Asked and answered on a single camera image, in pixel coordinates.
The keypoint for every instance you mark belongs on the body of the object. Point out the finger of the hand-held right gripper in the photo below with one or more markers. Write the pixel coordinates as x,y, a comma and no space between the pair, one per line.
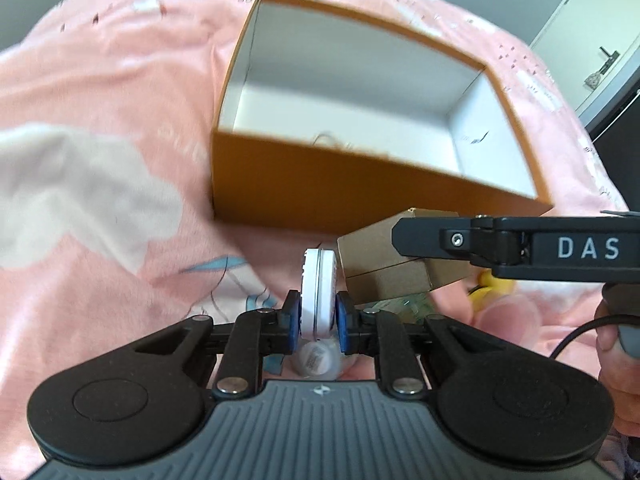
420,237

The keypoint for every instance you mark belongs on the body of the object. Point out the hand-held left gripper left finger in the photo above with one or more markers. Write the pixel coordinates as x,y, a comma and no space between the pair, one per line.
295,322

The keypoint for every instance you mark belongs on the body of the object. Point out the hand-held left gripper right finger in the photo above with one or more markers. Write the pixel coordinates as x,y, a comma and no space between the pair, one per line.
343,324

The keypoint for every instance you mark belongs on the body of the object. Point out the white round case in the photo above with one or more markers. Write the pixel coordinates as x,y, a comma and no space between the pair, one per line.
317,290

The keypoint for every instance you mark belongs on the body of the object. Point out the small brown cardboard box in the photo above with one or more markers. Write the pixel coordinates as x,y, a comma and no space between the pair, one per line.
380,270

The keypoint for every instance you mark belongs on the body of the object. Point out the green packet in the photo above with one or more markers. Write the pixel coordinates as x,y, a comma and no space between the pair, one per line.
400,307

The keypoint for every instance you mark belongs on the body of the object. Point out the yellow round duck case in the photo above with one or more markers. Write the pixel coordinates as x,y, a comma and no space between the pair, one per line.
497,285

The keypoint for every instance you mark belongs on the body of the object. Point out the orange cardboard box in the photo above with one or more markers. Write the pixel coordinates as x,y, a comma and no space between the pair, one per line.
300,185

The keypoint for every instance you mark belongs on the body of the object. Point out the person's right hand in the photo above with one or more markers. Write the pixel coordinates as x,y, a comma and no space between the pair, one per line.
607,360

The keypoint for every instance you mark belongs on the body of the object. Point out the dark furniture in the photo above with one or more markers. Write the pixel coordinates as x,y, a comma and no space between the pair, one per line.
617,115

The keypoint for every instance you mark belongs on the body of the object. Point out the white door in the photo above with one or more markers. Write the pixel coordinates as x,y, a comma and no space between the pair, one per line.
575,10

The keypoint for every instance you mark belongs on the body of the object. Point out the pink printed blanket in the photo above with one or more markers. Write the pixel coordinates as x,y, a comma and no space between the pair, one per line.
125,85

